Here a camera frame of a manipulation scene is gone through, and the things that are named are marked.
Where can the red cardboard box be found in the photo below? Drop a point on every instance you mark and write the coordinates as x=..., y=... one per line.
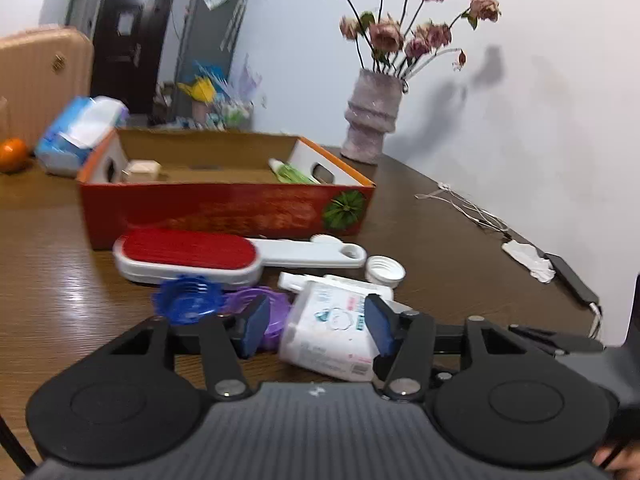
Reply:
x=225, y=210

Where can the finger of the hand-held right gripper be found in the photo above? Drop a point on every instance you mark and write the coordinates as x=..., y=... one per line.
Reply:
x=560, y=341

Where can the yellow watering can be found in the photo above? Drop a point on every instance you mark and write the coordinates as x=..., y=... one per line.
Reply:
x=200, y=90

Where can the purple plastic cap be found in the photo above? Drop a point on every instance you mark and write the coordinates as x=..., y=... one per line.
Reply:
x=277, y=310

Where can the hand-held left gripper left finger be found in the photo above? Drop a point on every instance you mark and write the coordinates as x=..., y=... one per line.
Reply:
x=255, y=329

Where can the white printed packet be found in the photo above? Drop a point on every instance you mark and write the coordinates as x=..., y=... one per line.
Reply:
x=325, y=335

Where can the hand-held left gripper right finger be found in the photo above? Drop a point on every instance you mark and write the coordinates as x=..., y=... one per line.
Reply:
x=380, y=329

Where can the black power adapter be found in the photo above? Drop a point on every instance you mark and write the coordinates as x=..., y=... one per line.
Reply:
x=575, y=280

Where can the blue plastic hangers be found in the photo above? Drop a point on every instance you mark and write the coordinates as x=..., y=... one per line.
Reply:
x=212, y=72

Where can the dark door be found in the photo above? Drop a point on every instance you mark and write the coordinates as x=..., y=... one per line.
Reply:
x=130, y=50

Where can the grey fridge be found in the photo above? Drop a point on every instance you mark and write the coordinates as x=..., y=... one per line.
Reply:
x=210, y=35

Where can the pale pink vase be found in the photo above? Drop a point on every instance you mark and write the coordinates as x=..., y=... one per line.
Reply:
x=372, y=115

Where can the person's right hand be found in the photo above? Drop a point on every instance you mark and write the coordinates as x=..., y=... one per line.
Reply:
x=622, y=462

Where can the orange fruit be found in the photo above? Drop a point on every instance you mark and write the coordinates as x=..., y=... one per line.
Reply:
x=11, y=156

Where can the white cloth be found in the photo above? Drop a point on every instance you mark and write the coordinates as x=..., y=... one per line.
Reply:
x=530, y=260

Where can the small beige box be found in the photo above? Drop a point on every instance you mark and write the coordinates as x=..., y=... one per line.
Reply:
x=142, y=170

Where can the pink ribbed suitcase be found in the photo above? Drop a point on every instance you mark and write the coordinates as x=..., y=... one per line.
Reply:
x=40, y=80

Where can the green toothpaste tube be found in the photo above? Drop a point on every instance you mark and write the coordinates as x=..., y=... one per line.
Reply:
x=292, y=172

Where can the red and white lint brush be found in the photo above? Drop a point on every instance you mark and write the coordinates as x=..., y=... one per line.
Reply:
x=185, y=255

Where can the purple decoration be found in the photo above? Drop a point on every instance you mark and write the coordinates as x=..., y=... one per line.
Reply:
x=250, y=77

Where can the blue ridged plastic cap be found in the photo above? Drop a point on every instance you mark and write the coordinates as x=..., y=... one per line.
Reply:
x=187, y=300

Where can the dried pink roses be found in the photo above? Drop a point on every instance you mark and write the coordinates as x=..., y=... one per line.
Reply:
x=385, y=35

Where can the blue tissue pack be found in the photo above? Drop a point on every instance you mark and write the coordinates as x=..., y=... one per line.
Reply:
x=75, y=135

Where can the white bottle cap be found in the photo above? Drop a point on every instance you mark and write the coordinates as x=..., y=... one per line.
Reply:
x=385, y=271

